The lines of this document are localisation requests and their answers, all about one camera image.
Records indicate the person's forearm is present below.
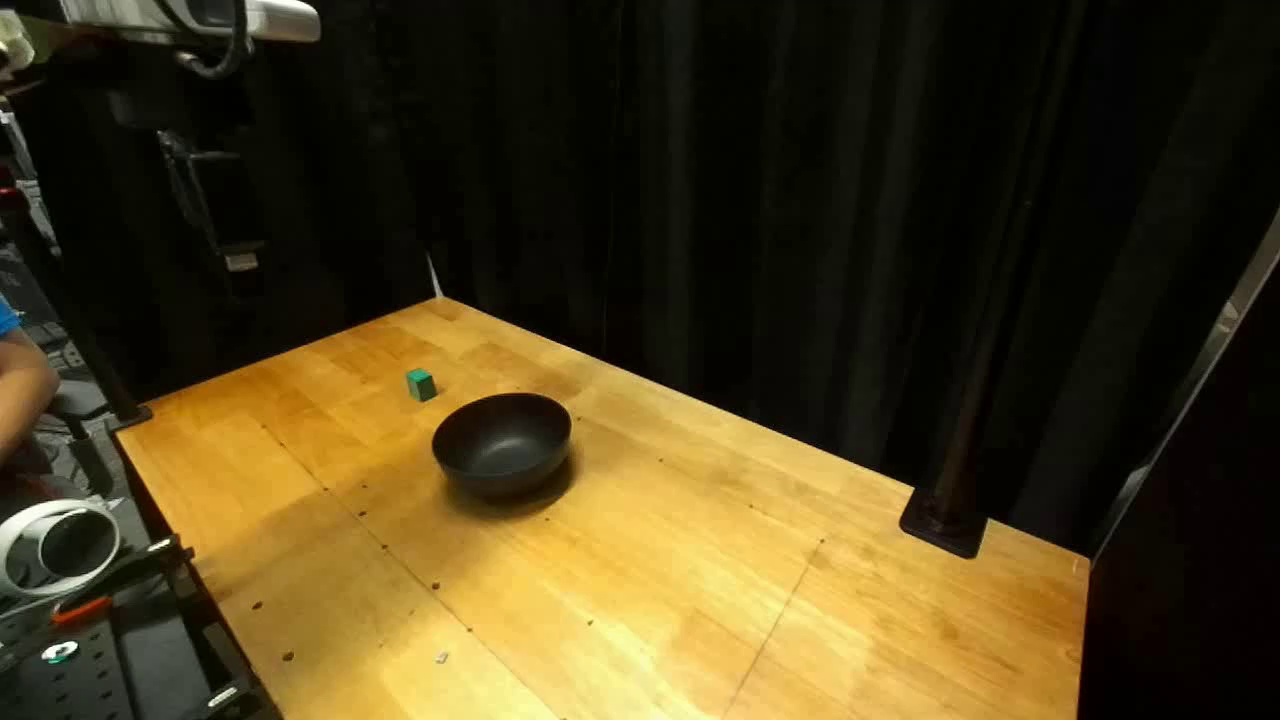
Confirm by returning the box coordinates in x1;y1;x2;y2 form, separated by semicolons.
0;296;65;474

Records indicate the black curtain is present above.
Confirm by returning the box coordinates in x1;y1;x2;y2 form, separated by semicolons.
26;0;1280;555

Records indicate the black camera stand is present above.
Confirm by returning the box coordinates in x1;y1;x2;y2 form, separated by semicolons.
107;77;272;276

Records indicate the red handled tool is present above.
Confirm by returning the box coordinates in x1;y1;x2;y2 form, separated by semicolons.
47;541;200;635

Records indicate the black bowl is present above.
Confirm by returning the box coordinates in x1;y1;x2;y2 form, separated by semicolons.
427;389;575;503

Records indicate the black perforated board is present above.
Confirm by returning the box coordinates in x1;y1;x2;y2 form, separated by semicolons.
0;601;255;720

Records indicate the black support pole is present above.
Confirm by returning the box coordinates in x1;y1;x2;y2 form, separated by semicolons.
898;0;1202;561

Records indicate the black side panel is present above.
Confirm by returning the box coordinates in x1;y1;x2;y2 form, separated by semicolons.
1078;214;1280;720

